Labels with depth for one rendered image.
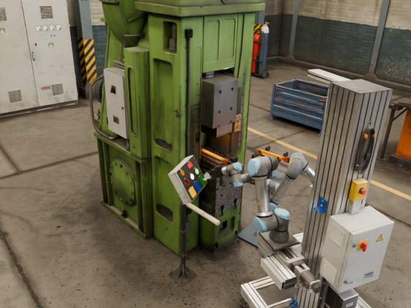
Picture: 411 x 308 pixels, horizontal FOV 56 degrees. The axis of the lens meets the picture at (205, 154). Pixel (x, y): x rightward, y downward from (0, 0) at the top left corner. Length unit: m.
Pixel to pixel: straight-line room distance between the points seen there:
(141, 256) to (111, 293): 0.53
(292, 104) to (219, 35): 4.20
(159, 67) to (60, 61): 4.97
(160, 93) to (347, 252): 2.03
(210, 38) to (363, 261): 2.05
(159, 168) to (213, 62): 1.17
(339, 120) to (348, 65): 9.18
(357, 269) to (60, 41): 6.89
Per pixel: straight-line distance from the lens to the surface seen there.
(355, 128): 2.39
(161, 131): 3.64
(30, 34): 8.05
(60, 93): 8.41
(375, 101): 2.42
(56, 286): 3.93
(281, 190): 3.15
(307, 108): 7.24
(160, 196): 3.99
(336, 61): 11.79
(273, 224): 2.83
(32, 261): 4.27
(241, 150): 4.05
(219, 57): 3.45
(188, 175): 3.13
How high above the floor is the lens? 2.62
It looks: 25 degrees down
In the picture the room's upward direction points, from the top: 2 degrees clockwise
